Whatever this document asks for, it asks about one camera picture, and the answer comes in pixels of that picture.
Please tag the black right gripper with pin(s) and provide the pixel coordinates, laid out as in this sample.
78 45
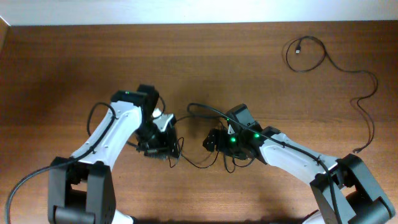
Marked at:
222 134

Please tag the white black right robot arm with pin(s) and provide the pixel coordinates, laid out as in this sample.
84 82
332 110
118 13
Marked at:
345 190

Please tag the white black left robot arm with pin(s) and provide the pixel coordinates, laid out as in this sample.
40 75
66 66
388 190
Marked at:
81 187

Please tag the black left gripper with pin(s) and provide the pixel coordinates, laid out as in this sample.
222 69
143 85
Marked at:
168 147

